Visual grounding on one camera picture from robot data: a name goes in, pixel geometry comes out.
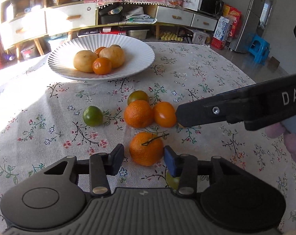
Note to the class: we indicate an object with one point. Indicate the orange mandarin with stem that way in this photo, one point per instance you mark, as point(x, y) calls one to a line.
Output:
point(146, 151)

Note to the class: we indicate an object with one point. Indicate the yellow egg tray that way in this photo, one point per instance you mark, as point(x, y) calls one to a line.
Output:
point(170, 37)

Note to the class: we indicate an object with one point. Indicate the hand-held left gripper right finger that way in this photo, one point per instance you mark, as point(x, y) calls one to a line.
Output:
point(170, 161)

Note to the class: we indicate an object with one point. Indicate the white ribbed plate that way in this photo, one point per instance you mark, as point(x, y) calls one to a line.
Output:
point(138, 58)

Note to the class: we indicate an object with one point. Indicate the blue and white carton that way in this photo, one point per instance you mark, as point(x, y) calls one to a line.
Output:
point(222, 29)

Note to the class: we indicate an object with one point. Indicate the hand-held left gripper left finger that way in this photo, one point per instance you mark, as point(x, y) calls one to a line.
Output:
point(117, 159)

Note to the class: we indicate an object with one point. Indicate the glass jar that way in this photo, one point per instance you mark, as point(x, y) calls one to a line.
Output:
point(175, 1)

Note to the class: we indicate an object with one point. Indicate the small white sideboard drawer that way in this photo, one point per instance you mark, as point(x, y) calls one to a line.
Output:
point(199, 20)
point(165, 14)

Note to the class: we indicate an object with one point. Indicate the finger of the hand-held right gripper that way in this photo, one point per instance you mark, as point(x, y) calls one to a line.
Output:
point(211, 110)

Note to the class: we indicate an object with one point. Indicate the black microwave oven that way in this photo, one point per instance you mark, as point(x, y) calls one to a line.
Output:
point(210, 5)

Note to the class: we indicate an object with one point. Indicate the green tomato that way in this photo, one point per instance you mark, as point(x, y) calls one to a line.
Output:
point(172, 181)
point(92, 115)

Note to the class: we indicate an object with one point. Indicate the floral white tablecloth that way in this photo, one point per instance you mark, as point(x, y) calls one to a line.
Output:
point(64, 98)

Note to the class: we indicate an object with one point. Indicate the grey refrigerator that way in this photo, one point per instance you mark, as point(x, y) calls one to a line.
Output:
point(246, 9)

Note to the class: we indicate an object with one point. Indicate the clear storage box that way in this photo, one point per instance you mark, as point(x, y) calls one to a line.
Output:
point(60, 44)

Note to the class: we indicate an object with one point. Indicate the yellow round pear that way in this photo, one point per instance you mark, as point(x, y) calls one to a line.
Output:
point(112, 57)
point(85, 60)

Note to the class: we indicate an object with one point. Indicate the red cardboard box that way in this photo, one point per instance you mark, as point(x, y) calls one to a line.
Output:
point(232, 14)

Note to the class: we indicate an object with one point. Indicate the orange tomato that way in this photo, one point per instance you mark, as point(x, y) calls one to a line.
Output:
point(165, 114)
point(102, 65)
point(99, 51)

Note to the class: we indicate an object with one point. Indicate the white storage bin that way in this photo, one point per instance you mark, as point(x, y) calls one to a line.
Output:
point(138, 34)

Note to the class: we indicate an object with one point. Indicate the black box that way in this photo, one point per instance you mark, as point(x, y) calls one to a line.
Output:
point(108, 19)

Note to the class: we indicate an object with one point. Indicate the dark green-brown tomato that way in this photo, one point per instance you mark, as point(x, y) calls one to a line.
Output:
point(137, 97)

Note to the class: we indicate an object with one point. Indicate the blue plastic stool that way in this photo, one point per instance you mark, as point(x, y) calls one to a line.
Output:
point(258, 44)

